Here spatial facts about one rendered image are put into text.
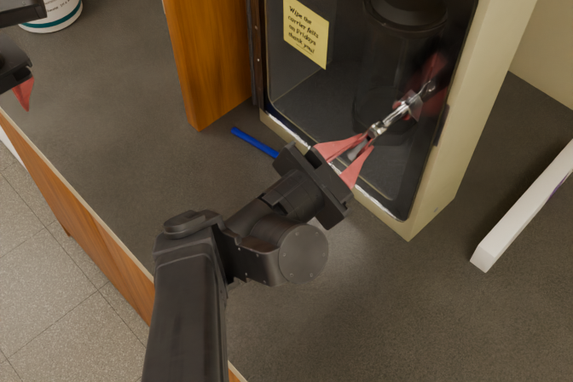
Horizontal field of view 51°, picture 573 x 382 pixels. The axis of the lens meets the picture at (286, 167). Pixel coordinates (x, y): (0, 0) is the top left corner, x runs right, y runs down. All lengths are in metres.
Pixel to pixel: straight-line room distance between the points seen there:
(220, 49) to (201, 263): 0.45
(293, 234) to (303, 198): 0.09
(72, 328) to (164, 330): 1.48
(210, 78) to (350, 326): 0.42
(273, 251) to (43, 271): 1.54
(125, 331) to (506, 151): 1.25
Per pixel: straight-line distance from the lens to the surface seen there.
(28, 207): 2.19
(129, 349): 1.87
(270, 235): 0.57
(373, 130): 0.66
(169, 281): 0.54
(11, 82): 0.82
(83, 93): 1.11
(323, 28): 0.72
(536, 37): 1.14
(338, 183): 0.66
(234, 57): 0.96
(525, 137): 1.06
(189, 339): 0.44
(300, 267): 0.57
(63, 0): 1.21
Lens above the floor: 1.72
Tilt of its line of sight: 54 degrees down
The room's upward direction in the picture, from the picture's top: straight up
